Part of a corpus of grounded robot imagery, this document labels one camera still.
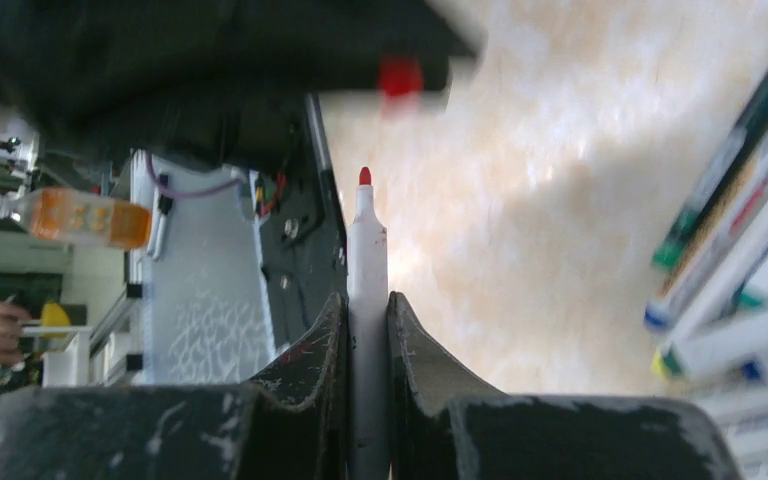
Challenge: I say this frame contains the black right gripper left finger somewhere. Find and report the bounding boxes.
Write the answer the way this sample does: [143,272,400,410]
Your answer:
[0,294,347,479]

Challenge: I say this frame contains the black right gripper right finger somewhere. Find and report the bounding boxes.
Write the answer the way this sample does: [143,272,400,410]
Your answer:
[387,292,741,479]

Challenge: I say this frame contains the red white marker pen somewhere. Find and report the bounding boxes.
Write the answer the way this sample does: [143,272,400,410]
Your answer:
[347,166,391,480]

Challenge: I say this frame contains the red pen cap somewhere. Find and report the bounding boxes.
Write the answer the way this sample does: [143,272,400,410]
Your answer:
[377,56,424,116]

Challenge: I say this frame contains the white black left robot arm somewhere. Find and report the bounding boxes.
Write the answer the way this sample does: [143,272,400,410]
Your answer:
[0,1,484,173]

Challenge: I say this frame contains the yellow cap marker pen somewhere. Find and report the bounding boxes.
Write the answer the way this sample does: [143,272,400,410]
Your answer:
[651,308,768,381]

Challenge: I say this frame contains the blue cap marker pen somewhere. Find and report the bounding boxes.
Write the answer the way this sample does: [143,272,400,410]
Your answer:
[643,138,768,332]

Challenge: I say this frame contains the green cap marker pen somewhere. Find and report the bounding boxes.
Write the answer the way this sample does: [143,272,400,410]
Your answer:
[651,70,768,272]

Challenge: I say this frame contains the orange drink bottle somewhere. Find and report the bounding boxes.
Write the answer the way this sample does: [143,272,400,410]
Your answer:
[0,187,152,250]

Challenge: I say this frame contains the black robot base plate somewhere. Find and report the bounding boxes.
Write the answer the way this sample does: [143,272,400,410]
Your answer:
[259,95,347,348]

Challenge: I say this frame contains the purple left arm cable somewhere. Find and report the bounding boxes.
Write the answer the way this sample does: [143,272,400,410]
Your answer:
[145,152,249,201]

